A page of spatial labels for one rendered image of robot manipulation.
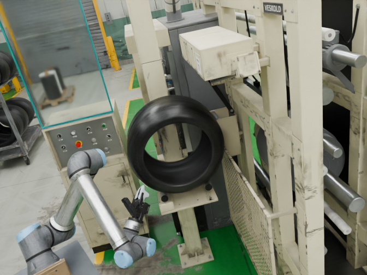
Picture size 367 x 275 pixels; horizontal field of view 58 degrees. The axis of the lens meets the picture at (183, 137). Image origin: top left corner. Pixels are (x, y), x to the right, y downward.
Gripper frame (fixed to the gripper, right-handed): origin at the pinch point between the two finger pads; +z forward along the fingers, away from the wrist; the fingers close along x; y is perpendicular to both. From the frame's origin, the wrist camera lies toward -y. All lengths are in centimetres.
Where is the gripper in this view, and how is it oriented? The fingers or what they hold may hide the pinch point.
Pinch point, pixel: (141, 186)
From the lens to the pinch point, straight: 198.2
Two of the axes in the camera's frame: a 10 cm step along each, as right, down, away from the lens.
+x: 6.2, -1.4, -7.7
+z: 2.6, -8.9, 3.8
